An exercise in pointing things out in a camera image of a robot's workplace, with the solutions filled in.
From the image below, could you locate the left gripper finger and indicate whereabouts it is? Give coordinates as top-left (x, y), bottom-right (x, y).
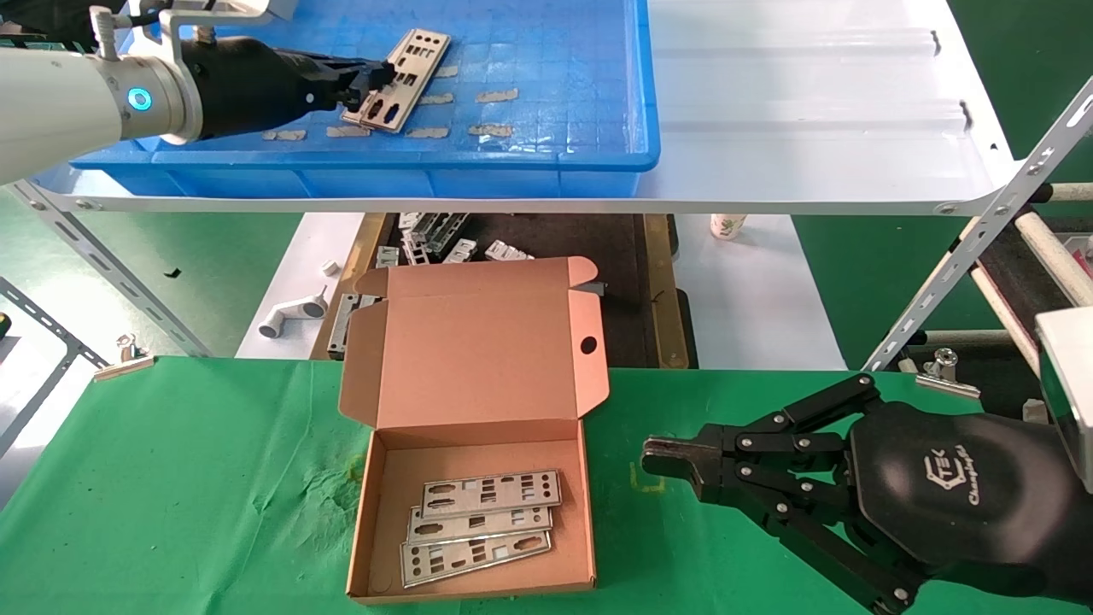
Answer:
top-left (303, 51), bottom-right (398, 88)
top-left (303, 79), bottom-right (368, 116)

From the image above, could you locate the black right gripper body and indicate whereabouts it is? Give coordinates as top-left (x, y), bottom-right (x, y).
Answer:
top-left (841, 401), bottom-right (1093, 600)

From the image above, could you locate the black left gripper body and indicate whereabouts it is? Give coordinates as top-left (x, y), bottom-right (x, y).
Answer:
top-left (181, 36), bottom-right (313, 140)

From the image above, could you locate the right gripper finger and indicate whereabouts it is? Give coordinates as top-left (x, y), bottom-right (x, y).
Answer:
top-left (642, 461), bottom-right (927, 615)
top-left (642, 372), bottom-right (880, 472)

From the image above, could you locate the blue plastic tray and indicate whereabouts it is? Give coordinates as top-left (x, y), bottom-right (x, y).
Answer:
top-left (61, 0), bottom-right (661, 199)

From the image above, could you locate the brown cardboard box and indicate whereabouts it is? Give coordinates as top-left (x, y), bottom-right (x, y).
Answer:
top-left (338, 256), bottom-right (611, 606)

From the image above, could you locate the silver binder clip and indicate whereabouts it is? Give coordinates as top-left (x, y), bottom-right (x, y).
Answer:
top-left (909, 348), bottom-right (981, 401)
top-left (94, 335), bottom-right (156, 383)

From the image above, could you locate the black chair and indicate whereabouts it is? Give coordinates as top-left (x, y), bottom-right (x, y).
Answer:
top-left (0, 0), bottom-right (103, 52)

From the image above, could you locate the white plastic pipe fitting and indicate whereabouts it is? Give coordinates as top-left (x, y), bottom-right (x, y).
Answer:
top-left (258, 286), bottom-right (330, 340)

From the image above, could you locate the grey slotted shelf strut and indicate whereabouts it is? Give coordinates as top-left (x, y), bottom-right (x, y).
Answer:
top-left (13, 179), bottom-right (214, 358)

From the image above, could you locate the white pipe flow rack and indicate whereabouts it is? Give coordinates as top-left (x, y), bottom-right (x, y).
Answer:
top-left (905, 181), bottom-right (1093, 424)

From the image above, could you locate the white slotted shelf strut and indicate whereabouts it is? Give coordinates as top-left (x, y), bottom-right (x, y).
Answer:
top-left (869, 77), bottom-right (1093, 366)

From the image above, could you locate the white metal shelf board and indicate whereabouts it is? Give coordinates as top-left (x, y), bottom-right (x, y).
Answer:
top-left (13, 0), bottom-right (1021, 216)

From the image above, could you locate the green table cloth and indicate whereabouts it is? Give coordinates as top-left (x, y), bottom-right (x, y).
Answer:
top-left (0, 354), bottom-right (1093, 615)

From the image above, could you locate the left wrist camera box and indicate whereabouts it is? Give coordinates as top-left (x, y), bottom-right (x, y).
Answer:
top-left (90, 0), bottom-right (300, 62)

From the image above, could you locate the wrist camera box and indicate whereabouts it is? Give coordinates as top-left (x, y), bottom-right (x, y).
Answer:
top-left (1036, 307), bottom-right (1093, 495)
top-left (90, 0), bottom-right (300, 62)

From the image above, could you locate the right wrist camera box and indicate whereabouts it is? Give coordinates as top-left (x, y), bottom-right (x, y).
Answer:
top-left (1036, 307), bottom-right (1093, 495)

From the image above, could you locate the long grey metal bracket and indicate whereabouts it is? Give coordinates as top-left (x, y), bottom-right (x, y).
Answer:
top-left (327, 293), bottom-right (381, 358)

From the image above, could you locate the grey slotted floor rail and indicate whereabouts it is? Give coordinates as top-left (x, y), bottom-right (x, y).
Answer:
top-left (0, 278), bottom-right (110, 458)

